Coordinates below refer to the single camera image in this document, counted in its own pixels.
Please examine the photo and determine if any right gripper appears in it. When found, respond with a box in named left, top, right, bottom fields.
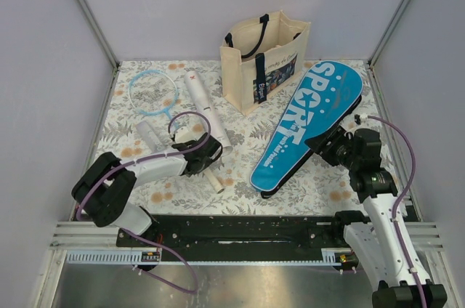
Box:
left=303, top=123, right=360, bottom=171

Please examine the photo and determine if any white shuttlecock tube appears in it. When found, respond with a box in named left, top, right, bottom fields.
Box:
left=184, top=70, right=233, bottom=155

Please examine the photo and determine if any clear plastic tube cap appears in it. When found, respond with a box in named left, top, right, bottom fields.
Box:
left=136, top=121, right=172, bottom=155

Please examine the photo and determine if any blue racket cover bag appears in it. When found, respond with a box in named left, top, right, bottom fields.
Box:
left=250, top=60, right=363, bottom=199

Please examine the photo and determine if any light blue racket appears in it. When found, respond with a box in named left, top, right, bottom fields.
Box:
left=128, top=69, right=226, bottom=195

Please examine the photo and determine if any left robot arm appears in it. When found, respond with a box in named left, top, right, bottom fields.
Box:
left=71, top=133, right=223, bottom=246

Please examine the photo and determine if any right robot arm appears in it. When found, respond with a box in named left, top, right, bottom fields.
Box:
left=305, top=126, right=448, bottom=307

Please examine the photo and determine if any beige canvas tote bag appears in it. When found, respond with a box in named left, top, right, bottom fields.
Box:
left=220, top=11, right=311, bottom=116

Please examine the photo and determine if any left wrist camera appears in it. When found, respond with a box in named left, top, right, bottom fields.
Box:
left=173, top=126, right=198, bottom=144

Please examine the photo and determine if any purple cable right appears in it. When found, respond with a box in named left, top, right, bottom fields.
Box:
left=366, top=115, right=429, bottom=308

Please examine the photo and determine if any purple cable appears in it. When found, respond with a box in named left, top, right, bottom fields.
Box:
left=366, top=115, right=429, bottom=308
left=74, top=111, right=214, bottom=294

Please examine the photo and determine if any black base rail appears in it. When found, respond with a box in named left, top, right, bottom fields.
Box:
left=116, top=214, right=364, bottom=264

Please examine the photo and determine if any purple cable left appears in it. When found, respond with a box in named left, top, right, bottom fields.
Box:
left=74, top=111, right=214, bottom=294

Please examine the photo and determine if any aluminium frame post right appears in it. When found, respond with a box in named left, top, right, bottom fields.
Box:
left=368, top=0, right=412, bottom=68

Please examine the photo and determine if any aluminium frame post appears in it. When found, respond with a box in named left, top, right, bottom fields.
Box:
left=368, top=0, right=412, bottom=68
left=76, top=0, right=120, bottom=70

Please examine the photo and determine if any aluminium frame post left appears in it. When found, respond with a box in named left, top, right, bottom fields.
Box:
left=76, top=0, right=120, bottom=70

